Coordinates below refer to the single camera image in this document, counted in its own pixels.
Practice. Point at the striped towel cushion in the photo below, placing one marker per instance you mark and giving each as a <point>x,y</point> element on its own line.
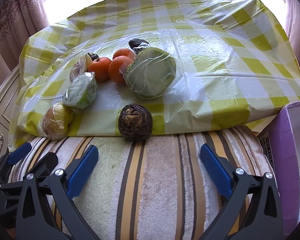
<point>157,189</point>

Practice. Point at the dark wrinkled round fruit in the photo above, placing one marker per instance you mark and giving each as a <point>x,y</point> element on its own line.
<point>135,122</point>

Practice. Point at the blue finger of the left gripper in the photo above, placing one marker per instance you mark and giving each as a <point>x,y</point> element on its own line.
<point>20,152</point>

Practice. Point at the yellow pear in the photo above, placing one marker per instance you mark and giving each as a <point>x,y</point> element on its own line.
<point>55,122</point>

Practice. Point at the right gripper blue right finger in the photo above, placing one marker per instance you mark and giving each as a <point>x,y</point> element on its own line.
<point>232,186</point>

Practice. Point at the yellow checkered plastic tablecloth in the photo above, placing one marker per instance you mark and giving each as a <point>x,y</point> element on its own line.
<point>210,65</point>

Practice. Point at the pale cut fruit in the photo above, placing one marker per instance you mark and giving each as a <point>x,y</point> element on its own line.
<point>81,66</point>

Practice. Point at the large green melon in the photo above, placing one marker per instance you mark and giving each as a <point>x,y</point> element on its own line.
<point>150,73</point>

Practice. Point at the small dark mangosteen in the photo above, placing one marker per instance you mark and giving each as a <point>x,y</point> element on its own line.
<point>93,56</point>

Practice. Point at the cream cabinet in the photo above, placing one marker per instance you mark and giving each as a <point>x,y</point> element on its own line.
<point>9,90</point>

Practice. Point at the orange with stem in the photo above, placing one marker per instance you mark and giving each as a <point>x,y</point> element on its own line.
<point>100,68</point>

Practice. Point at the small green fruit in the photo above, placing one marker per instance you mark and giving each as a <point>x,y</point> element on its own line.
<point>82,91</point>

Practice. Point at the purple white cardboard box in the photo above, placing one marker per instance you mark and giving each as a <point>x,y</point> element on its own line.
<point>280,141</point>

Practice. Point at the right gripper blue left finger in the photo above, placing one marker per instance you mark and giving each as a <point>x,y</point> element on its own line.
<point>67,184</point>

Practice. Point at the pink floral curtain left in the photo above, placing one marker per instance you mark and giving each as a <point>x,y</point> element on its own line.
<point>19,20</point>

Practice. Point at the black wrinkled avocado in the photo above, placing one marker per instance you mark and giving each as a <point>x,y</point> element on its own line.
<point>138,45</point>

